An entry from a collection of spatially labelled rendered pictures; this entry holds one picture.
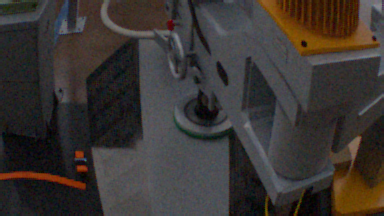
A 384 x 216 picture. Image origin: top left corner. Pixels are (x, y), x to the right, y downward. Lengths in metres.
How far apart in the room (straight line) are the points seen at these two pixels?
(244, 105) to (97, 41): 2.55
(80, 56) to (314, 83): 2.97
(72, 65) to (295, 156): 2.66
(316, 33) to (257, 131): 0.52
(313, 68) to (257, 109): 0.55
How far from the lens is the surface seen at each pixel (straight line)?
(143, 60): 2.73
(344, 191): 2.38
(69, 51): 4.27
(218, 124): 2.43
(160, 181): 2.26
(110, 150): 2.54
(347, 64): 1.39
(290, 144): 1.63
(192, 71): 2.33
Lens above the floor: 2.49
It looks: 41 degrees down
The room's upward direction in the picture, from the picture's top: 3 degrees clockwise
